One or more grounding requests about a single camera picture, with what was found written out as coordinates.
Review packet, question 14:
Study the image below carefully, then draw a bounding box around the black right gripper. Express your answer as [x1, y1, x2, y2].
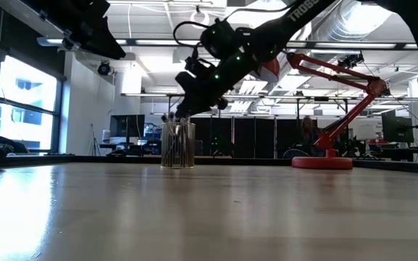
[176, 46, 268, 118]

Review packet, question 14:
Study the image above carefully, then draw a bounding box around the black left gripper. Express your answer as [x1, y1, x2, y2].
[54, 0, 126, 60]

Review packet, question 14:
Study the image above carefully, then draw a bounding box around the lit computer screen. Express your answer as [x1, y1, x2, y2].
[144, 122, 157, 141]

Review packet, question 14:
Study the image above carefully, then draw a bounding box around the black computer monitor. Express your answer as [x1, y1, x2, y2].
[109, 115, 146, 139]
[381, 109, 414, 144]

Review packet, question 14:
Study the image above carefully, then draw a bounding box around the dark office desk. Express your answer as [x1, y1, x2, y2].
[99, 142, 162, 157]
[381, 147, 418, 163]

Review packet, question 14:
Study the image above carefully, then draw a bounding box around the large window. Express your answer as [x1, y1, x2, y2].
[0, 54, 65, 154]

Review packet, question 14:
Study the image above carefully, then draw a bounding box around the office chair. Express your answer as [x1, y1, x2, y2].
[282, 147, 317, 160]

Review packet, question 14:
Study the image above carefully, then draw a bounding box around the person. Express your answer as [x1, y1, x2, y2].
[300, 115, 321, 149]

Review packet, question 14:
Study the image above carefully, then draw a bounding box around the red desk lamp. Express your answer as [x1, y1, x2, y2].
[254, 51, 391, 170]

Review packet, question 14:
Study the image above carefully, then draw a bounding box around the black ceiling device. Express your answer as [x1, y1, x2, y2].
[337, 51, 365, 72]

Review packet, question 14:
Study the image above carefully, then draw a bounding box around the black dome camera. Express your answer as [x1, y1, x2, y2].
[97, 60, 111, 76]

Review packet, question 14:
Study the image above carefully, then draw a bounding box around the gold wire brush holder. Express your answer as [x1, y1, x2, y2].
[160, 121, 197, 170]

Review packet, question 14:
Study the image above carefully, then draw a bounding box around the white ring lamp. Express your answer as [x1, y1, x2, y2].
[189, 9, 210, 30]

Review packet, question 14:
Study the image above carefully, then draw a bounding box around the black aluminium table frame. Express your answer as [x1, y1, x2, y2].
[0, 154, 418, 175]

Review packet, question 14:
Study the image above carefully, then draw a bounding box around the silver ventilation duct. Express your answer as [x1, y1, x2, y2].
[303, 0, 393, 41]

